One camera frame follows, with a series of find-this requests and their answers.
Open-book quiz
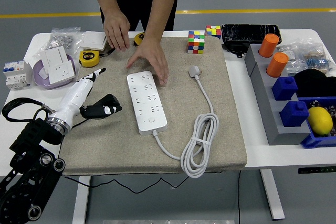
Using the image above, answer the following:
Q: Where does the clear bag of small parts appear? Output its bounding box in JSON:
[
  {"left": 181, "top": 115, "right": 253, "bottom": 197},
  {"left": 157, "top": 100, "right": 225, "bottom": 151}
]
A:
[{"left": 277, "top": 42, "right": 305, "bottom": 77}]

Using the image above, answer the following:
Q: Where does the white socket panel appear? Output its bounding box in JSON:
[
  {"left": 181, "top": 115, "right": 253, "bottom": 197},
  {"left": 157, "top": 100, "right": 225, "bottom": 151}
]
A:
[{"left": 48, "top": 60, "right": 76, "bottom": 85}]

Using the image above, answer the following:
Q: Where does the yellow lemon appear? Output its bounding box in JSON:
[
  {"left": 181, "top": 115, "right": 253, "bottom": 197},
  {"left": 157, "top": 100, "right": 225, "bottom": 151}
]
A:
[{"left": 307, "top": 106, "right": 333, "bottom": 137}]

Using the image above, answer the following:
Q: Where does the black power adapter plug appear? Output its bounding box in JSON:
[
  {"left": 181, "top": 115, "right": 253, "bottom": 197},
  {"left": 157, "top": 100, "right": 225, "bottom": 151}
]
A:
[{"left": 92, "top": 93, "right": 120, "bottom": 109}]

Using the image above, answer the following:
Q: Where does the grey-brown mat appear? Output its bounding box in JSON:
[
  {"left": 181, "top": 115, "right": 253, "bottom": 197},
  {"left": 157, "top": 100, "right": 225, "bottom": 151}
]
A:
[{"left": 59, "top": 36, "right": 248, "bottom": 177}]

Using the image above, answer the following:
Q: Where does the small colourful puzzle cube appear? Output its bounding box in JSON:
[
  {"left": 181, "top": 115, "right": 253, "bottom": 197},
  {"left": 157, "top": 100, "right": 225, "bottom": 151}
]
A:
[{"left": 205, "top": 25, "right": 222, "bottom": 39}]

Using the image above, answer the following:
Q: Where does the orange cylinder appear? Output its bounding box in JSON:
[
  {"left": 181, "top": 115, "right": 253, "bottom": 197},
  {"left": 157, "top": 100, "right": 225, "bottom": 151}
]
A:
[
  {"left": 258, "top": 33, "right": 280, "bottom": 58},
  {"left": 266, "top": 52, "right": 289, "bottom": 77}
]

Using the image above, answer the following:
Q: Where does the purple bowl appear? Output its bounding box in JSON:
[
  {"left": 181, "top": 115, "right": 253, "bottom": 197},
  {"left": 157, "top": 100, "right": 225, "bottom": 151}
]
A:
[{"left": 32, "top": 54, "right": 77, "bottom": 90}]

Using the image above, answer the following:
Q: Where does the white power strip plug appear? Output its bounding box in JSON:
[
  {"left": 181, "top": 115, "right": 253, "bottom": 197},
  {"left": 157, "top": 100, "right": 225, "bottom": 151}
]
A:
[{"left": 188, "top": 65, "right": 203, "bottom": 78}]

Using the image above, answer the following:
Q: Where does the clear bag of blue resistors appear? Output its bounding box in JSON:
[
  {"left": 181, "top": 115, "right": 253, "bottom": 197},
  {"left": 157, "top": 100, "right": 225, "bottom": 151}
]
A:
[{"left": 300, "top": 40, "right": 336, "bottom": 75}]

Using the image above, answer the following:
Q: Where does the black cloth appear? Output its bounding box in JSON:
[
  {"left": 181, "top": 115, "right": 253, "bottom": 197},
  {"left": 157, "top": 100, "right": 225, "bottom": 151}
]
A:
[{"left": 293, "top": 69, "right": 336, "bottom": 98}]

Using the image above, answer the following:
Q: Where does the white power strip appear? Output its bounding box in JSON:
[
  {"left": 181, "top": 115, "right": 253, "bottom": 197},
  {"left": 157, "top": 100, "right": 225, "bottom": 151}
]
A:
[{"left": 127, "top": 70, "right": 168, "bottom": 136}]

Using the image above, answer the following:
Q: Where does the blue block with knob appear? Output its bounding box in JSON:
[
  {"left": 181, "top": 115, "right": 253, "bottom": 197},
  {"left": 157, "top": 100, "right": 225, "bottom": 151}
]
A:
[
  {"left": 271, "top": 76, "right": 299, "bottom": 101},
  {"left": 279, "top": 100, "right": 310, "bottom": 128}
]

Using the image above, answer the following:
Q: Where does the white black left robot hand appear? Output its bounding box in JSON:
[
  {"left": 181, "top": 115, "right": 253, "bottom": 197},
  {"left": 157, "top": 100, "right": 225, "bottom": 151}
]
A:
[{"left": 53, "top": 67, "right": 123, "bottom": 127}]

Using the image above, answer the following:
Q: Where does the white circuit breaker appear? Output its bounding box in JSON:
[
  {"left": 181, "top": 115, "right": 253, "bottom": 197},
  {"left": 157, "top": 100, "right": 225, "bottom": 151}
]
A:
[{"left": 3, "top": 60, "right": 33, "bottom": 90}]

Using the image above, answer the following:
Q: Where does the thin black adapter cord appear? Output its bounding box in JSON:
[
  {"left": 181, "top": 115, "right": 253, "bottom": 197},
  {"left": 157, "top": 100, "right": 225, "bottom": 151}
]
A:
[{"left": 62, "top": 118, "right": 190, "bottom": 194}]

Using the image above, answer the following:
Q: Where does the clear bag of metal screws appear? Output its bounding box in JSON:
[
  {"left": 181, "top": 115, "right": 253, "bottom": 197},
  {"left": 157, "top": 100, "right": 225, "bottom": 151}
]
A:
[{"left": 33, "top": 26, "right": 82, "bottom": 58}]

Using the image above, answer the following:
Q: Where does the white wall switch plate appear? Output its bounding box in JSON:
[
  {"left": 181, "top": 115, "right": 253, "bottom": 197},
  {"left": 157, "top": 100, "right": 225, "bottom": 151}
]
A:
[{"left": 78, "top": 30, "right": 108, "bottom": 51}]

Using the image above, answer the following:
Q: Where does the black plastic tray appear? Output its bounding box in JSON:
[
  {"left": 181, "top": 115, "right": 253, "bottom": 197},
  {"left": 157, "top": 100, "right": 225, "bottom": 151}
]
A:
[{"left": 220, "top": 23, "right": 282, "bottom": 45}]

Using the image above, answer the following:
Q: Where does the person's left hand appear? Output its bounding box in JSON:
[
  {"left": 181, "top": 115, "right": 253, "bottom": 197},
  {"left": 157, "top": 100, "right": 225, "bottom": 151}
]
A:
[{"left": 125, "top": 37, "right": 169, "bottom": 86}]

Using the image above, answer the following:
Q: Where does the black table control panel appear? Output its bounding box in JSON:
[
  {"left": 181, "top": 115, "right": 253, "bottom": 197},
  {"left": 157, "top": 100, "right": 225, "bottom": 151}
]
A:
[{"left": 298, "top": 166, "right": 336, "bottom": 175}]

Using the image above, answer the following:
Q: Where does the white power strip cord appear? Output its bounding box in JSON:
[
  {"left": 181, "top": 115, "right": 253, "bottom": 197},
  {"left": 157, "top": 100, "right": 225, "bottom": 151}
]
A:
[{"left": 151, "top": 74, "right": 220, "bottom": 179}]

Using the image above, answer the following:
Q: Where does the yellow tape measure red label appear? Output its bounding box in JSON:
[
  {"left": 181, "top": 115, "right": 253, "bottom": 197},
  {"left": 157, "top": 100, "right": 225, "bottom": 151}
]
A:
[{"left": 133, "top": 31, "right": 146, "bottom": 48}]

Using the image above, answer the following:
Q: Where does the blue plastic bin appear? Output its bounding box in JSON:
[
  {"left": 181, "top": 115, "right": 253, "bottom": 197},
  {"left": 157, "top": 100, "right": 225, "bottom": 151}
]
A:
[{"left": 298, "top": 97, "right": 336, "bottom": 149}]

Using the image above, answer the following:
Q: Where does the small black device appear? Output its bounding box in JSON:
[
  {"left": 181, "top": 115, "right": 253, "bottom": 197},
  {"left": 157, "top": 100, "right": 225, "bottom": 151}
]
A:
[{"left": 222, "top": 42, "right": 250, "bottom": 59}]

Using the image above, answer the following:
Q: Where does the large colourful puzzle cube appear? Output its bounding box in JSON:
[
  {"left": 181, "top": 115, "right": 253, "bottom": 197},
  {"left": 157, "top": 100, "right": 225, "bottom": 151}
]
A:
[{"left": 186, "top": 30, "right": 206, "bottom": 55}]

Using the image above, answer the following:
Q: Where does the yellow black tape measure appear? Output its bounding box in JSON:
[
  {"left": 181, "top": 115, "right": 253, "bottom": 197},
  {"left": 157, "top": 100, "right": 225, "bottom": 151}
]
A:
[{"left": 78, "top": 49, "right": 101, "bottom": 68}]

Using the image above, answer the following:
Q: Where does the black tape measure strap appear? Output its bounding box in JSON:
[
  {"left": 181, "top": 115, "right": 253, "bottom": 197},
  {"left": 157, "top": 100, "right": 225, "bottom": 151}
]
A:
[{"left": 99, "top": 47, "right": 116, "bottom": 58}]

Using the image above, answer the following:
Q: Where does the person's right hand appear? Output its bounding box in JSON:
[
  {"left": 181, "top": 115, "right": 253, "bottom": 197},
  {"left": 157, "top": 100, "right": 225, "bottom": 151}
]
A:
[{"left": 103, "top": 10, "right": 131, "bottom": 52}]

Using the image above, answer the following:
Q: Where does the grey block holder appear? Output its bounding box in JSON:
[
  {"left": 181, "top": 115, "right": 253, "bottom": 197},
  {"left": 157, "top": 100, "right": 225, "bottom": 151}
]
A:
[{"left": 244, "top": 43, "right": 312, "bottom": 146}]

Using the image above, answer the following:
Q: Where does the black hanging cable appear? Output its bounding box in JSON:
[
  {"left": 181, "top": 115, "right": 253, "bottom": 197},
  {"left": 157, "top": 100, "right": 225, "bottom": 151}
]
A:
[{"left": 237, "top": 170, "right": 242, "bottom": 224}]

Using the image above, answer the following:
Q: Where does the white switch panel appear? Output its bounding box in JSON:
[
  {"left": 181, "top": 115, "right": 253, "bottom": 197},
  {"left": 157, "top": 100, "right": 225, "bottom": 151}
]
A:
[{"left": 39, "top": 46, "right": 69, "bottom": 75}]

